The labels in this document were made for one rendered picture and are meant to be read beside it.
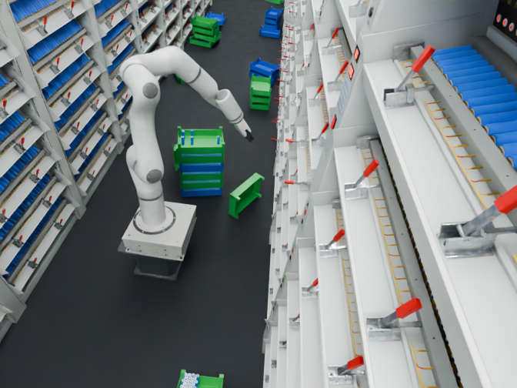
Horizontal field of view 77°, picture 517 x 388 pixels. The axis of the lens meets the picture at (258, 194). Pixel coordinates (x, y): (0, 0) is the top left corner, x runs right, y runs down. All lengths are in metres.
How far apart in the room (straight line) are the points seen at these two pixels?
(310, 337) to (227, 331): 1.04
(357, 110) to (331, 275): 0.37
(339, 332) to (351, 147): 0.40
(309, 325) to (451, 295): 0.63
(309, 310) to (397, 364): 0.48
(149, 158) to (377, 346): 1.20
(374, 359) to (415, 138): 0.29
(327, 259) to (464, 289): 0.49
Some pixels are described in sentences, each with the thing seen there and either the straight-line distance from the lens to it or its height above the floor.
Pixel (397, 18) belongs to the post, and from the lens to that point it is 0.68.
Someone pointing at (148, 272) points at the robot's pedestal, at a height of 0.04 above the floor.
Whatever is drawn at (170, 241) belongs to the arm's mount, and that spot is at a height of 0.40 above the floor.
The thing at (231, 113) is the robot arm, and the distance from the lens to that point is 1.62.
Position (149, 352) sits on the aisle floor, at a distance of 1.90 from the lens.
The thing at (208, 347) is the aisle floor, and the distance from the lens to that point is 1.88.
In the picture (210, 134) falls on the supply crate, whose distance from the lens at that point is 2.35.
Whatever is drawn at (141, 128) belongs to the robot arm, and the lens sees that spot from 1.44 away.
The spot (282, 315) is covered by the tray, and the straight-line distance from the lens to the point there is 1.37.
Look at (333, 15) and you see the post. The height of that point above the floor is 1.42.
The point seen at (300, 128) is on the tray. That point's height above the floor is 0.94.
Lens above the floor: 1.77
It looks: 45 degrees down
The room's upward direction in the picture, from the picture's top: 9 degrees clockwise
